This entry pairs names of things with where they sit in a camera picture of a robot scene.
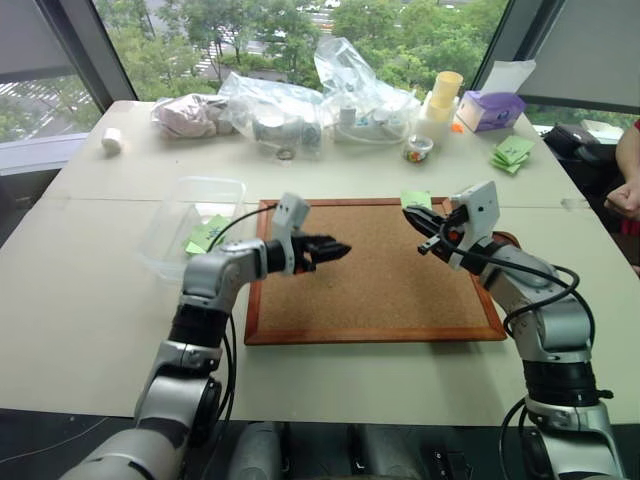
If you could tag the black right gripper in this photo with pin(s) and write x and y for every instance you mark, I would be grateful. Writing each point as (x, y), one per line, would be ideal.
(450, 235)

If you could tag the grey roller blind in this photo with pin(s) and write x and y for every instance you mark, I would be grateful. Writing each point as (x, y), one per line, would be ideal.
(30, 35)
(585, 50)

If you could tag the stacked yellow plastic cups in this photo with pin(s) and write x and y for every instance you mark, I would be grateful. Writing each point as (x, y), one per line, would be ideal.
(445, 95)

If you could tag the black bag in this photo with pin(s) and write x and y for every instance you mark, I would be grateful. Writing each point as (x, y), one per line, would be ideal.
(575, 145)

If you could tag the purple tissue box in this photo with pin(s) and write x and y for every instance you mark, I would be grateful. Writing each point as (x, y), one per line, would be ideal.
(492, 112)

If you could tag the stack of green notes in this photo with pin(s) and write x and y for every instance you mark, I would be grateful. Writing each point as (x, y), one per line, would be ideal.
(511, 152)

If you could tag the plastic bag with pink contents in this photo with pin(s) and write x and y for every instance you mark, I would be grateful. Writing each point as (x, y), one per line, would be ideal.
(185, 117)

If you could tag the bystander bare hand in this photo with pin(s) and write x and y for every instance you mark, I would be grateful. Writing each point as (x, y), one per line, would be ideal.
(627, 202)

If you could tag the bystander bare forearm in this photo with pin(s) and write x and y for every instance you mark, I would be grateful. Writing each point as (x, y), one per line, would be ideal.
(630, 155)

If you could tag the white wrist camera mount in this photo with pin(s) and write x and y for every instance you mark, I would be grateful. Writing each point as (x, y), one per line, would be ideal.
(291, 210)
(481, 215)

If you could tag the cork board with wooden frame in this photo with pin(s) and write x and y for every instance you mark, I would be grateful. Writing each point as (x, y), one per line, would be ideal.
(380, 290)

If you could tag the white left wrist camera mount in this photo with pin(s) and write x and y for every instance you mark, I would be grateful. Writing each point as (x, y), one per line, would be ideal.
(291, 210)

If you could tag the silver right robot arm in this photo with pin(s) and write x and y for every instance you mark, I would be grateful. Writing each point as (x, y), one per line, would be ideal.
(560, 325)

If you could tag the small orange object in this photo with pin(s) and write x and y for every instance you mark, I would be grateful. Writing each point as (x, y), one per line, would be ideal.
(456, 128)

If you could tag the green sticky note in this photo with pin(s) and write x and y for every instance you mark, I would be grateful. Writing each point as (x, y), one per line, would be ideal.
(416, 197)
(205, 235)

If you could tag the clear plastic box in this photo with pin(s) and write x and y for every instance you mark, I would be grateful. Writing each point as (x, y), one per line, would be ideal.
(200, 200)

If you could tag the small clear pushpin jar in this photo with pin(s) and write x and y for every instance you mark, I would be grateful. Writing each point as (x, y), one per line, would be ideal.
(417, 149)

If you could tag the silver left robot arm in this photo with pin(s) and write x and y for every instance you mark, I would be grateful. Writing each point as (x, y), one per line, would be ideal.
(200, 272)

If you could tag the clear bag with tape rolls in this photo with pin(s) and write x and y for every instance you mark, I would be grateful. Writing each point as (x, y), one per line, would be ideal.
(280, 125)

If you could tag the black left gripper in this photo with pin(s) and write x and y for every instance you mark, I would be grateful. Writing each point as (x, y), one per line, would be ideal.
(304, 252)

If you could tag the clear bag with white items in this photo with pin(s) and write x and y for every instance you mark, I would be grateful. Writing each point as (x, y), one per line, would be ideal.
(360, 100)

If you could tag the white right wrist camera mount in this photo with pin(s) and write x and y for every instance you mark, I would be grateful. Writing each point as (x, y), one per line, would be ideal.
(481, 215)

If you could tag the dark rounded grey shape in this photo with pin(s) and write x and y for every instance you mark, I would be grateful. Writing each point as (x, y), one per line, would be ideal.
(257, 452)

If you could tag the white paper roll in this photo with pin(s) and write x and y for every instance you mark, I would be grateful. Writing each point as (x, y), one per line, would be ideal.
(112, 141)

